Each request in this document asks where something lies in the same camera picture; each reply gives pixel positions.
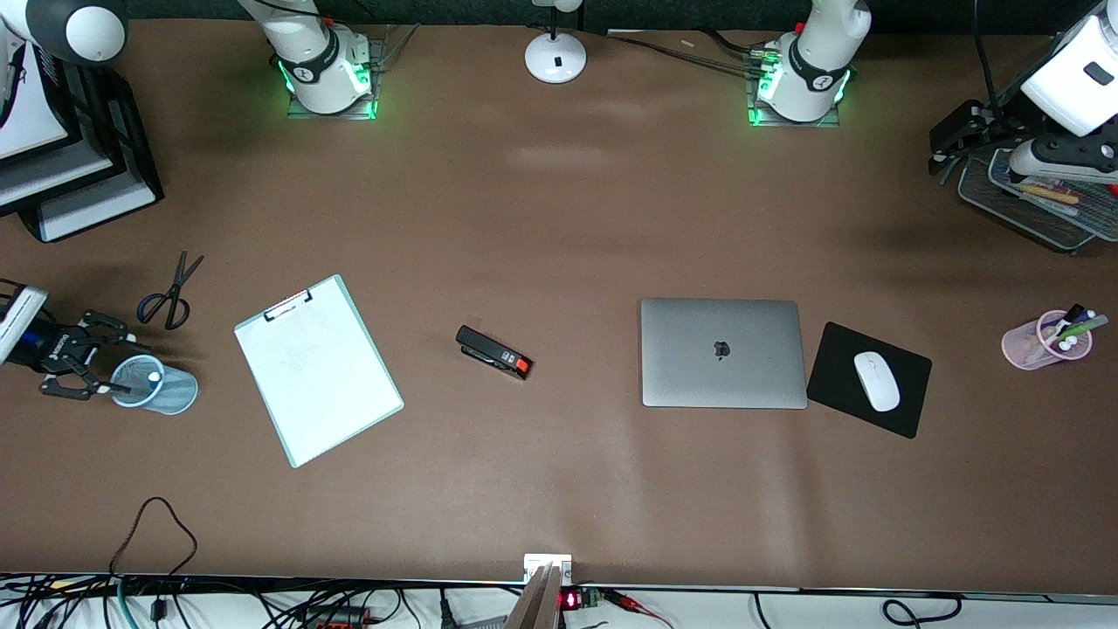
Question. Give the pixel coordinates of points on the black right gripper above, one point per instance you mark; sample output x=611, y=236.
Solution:
x=58, y=349

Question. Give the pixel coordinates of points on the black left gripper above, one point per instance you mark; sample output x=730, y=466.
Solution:
x=980, y=123

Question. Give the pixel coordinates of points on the grey laptop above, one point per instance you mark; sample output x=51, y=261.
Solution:
x=699, y=376

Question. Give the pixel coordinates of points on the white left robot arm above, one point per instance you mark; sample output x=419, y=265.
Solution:
x=812, y=70

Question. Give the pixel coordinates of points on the green marker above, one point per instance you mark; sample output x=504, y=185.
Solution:
x=1083, y=328

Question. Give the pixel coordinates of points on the blue mesh pen cup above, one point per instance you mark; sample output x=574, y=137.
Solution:
x=175, y=393

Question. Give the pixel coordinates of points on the black scissors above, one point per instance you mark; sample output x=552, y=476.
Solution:
x=177, y=288

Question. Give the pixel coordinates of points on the black mesh desk tray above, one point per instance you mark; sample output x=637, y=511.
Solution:
x=1048, y=225

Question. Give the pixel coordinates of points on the white paper sheet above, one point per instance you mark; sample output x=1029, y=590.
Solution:
x=35, y=114
x=87, y=214

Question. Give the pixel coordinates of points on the black stacked paper tray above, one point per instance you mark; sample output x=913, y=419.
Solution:
x=144, y=188

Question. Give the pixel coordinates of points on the pink translucent cup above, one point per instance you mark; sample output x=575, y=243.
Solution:
x=1022, y=345

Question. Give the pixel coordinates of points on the mint clipboard with white paper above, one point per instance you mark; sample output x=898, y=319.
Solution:
x=332, y=402

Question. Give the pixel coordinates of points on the white computer mouse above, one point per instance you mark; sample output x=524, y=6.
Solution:
x=876, y=380

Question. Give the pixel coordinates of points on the black mouse pad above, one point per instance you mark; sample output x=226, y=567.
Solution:
x=838, y=376

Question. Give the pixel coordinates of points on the black stapler with red end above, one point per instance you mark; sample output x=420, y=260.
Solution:
x=489, y=351

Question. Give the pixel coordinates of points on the white lamp base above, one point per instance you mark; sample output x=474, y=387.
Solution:
x=555, y=61

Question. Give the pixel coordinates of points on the white mounting plate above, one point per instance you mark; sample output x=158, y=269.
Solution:
x=534, y=560

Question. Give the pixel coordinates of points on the red LED display module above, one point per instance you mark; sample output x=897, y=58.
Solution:
x=569, y=600

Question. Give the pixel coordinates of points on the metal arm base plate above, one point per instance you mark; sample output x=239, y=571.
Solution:
x=376, y=57
x=786, y=123

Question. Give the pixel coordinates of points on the wooden camera stand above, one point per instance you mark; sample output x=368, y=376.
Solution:
x=537, y=603

